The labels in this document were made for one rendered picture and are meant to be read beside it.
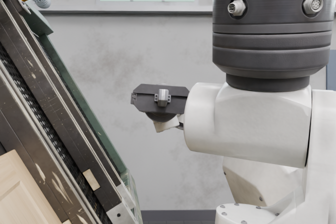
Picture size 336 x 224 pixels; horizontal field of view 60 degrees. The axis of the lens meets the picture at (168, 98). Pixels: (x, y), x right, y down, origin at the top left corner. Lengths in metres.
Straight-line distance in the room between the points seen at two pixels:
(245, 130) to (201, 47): 3.22
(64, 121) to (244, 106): 0.94
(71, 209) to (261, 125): 0.53
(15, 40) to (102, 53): 2.36
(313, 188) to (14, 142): 0.58
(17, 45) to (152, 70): 2.37
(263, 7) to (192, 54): 3.22
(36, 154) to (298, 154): 0.55
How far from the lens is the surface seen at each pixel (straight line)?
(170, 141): 3.40
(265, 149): 0.24
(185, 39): 3.44
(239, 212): 0.28
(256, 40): 0.21
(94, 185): 1.15
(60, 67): 2.14
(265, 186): 0.51
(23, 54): 1.16
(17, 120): 0.68
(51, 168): 0.68
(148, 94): 0.59
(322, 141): 0.23
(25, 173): 0.67
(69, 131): 1.12
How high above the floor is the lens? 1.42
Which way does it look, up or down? level
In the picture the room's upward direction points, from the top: straight up
